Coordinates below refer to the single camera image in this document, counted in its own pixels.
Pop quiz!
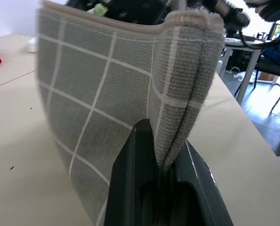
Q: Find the beige dotted pouch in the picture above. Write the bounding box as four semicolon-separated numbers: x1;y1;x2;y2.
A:
35;0;225;226

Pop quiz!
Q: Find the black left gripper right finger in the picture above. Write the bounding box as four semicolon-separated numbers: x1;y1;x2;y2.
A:
174;138;234;226

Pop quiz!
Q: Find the white desk with grey legs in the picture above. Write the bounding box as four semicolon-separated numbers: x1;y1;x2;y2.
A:
219;36;276;106

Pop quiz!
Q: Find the black office chair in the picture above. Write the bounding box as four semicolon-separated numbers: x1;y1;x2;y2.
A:
253;60;280;115

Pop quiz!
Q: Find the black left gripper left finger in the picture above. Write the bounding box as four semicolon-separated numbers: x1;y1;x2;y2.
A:
104;119;160;226

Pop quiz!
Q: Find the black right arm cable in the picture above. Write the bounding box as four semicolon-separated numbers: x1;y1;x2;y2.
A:
238;24;279;50

